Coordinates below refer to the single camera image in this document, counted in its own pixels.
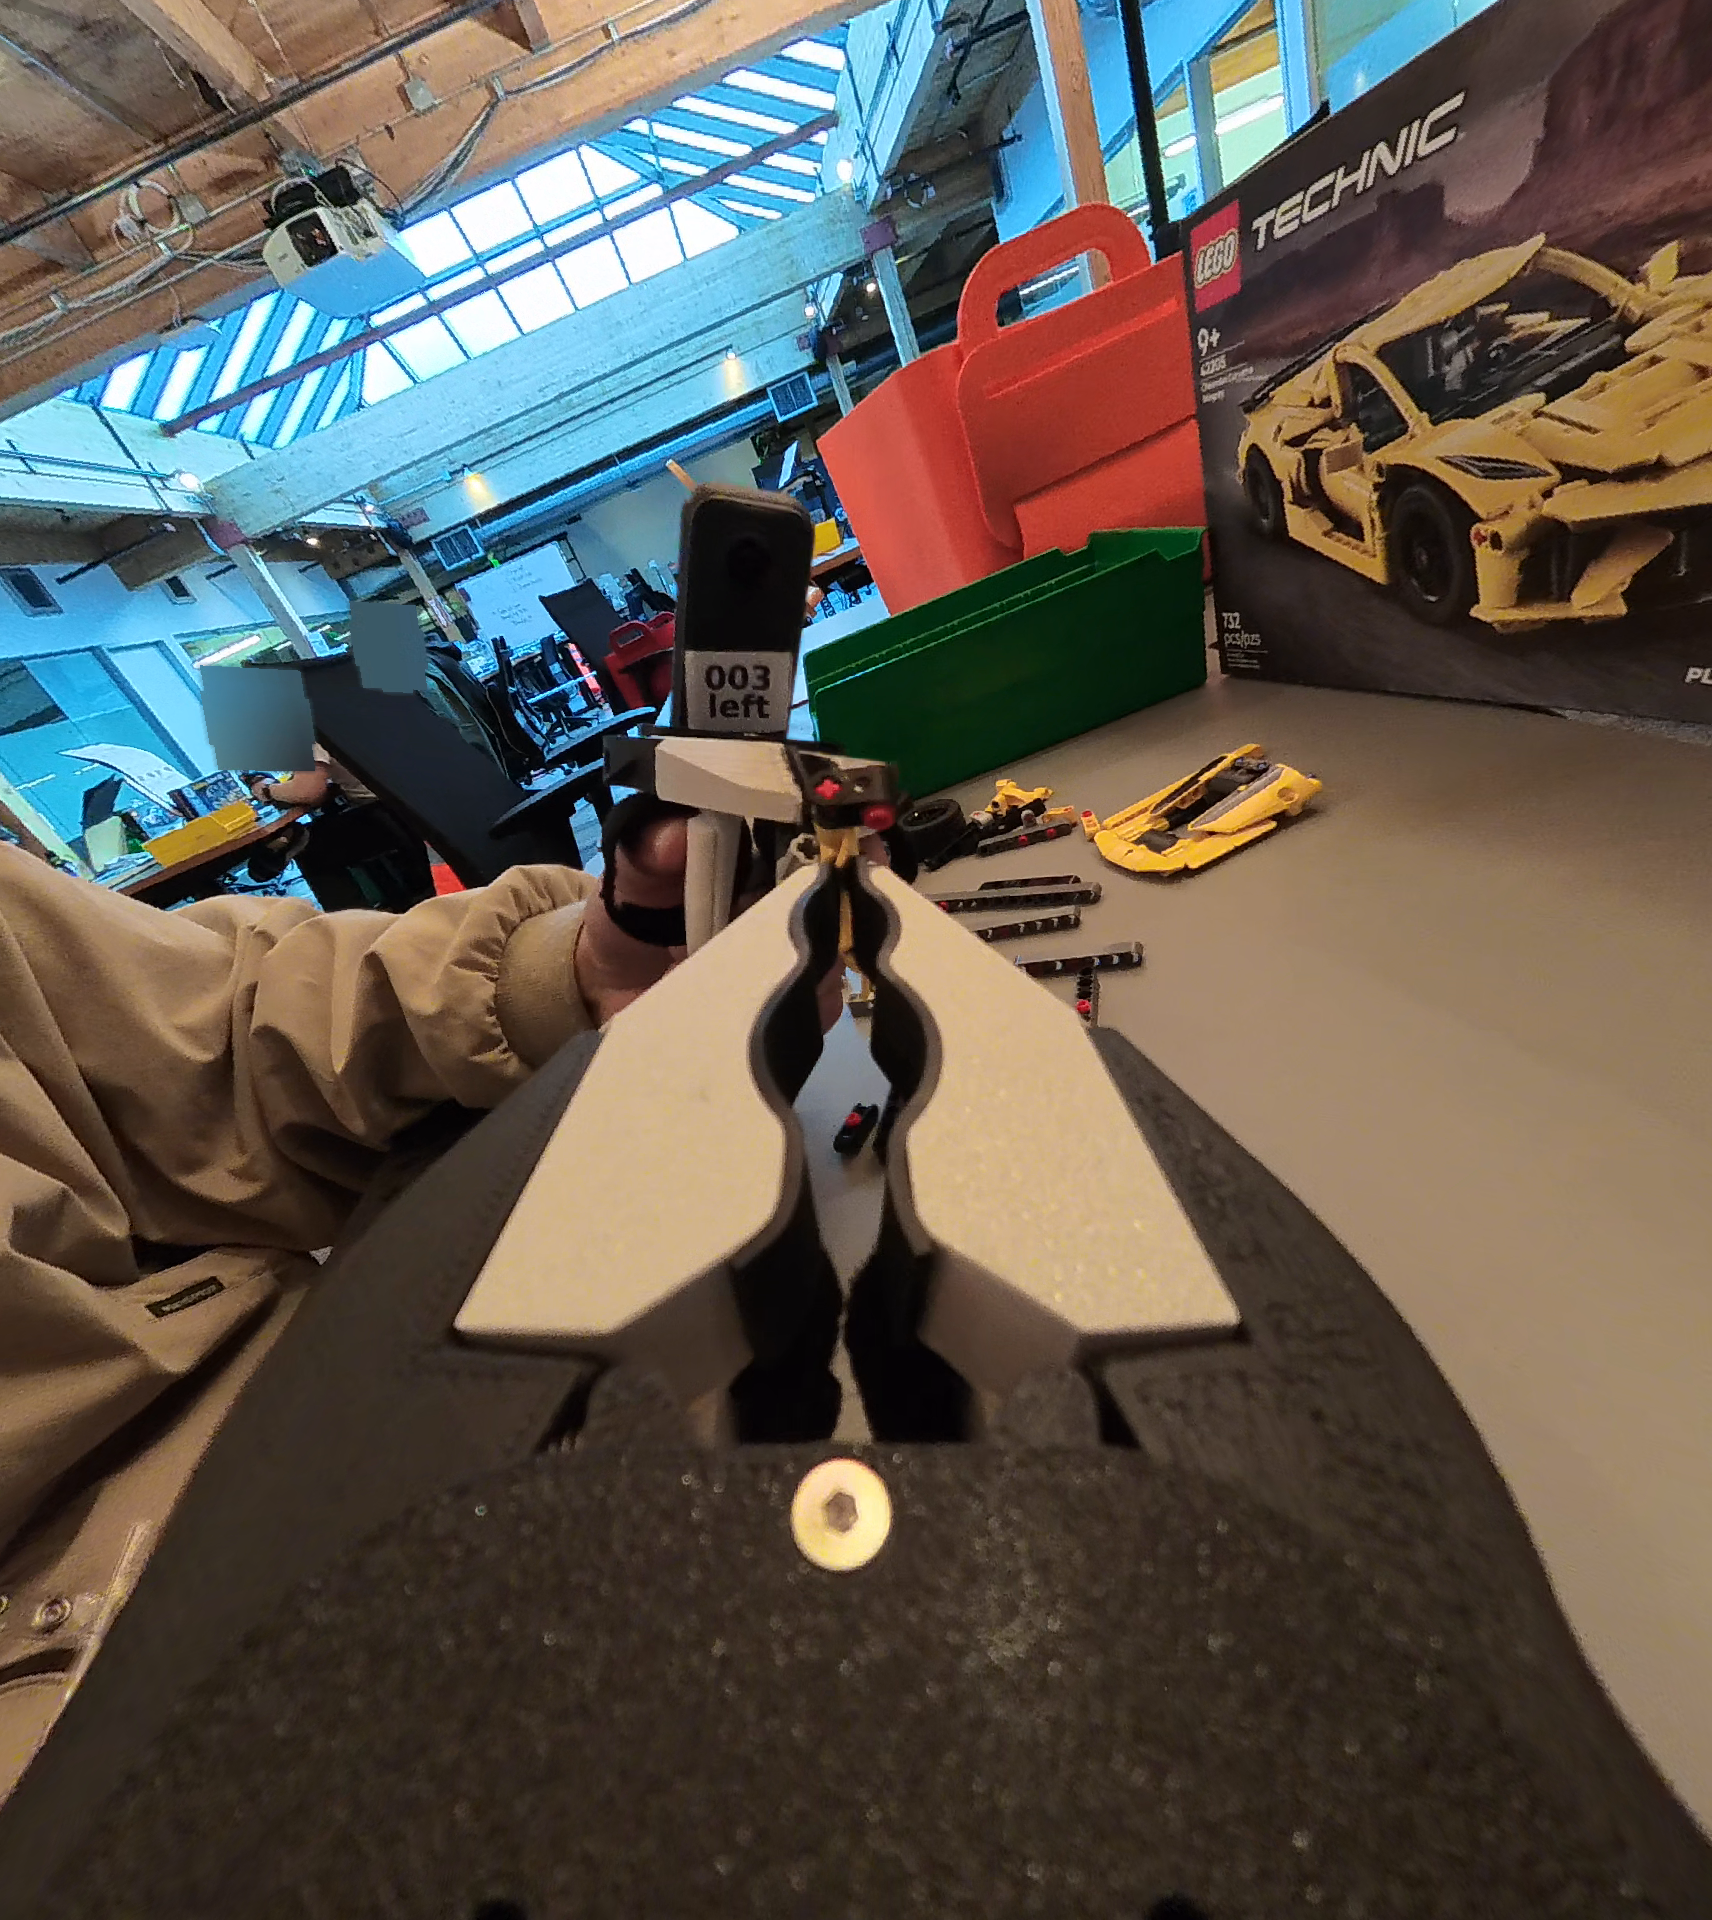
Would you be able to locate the toy car set box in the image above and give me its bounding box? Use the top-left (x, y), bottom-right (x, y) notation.
top-left (1182, 0), bottom-right (1712, 737)

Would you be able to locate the group of black pinned beams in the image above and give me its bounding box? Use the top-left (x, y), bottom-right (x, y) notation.
top-left (833, 815), bottom-right (1148, 1159)

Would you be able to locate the whiteboard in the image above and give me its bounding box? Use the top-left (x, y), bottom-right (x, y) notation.
top-left (473, 544), bottom-right (576, 635)

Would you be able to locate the ceiling projector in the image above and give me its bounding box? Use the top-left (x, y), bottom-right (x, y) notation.
top-left (263, 168), bottom-right (389, 290)

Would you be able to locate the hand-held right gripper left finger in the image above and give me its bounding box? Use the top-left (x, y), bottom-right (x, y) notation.
top-left (454, 869), bottom-right (833, 1430)

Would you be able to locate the yellow brick subassembly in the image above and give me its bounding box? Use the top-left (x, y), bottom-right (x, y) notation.
top-left (972, 776), bottom-right (1078, 845)

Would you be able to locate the yellow toy car body section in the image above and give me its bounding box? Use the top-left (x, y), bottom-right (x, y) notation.
top-left (1090, 744), bottom-right (1325, 875)

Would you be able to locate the black office chair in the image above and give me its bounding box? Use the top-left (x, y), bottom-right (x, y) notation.
top-left (270, 655), bottom-right (605, 889)

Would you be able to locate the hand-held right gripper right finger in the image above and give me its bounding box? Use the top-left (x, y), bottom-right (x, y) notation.
top-left (864, 869), bottom-right (1245, 1415)

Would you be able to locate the person's left hand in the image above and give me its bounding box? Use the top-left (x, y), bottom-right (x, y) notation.
top-left (574, 813), bottom-right (694, 1028)

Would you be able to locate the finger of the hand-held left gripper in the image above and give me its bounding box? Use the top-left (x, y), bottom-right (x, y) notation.
top-left (683, 813), bottom-right (756, 965)
top-left (652, 741), bottom-right (808, 828)

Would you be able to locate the person's beige jacket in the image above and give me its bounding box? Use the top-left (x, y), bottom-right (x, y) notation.
top-left (0, 785), bottom-right (559, 1920)

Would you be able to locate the red chair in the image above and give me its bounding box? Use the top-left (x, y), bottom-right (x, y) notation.
top-left (601, 612), bottom-right (683, 718)

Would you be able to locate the green plastic bin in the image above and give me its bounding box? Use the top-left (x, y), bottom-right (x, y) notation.
top-left (803, 527), bottom-right (1211, 759)

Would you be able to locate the person's left forearm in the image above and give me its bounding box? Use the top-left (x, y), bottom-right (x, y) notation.
top-left (240, 862), bottom-right (605, 1149)

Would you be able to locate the yellow panel black connector assembly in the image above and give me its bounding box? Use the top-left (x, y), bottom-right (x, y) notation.
top-left (780, 749), bottom-right (905, 1051)

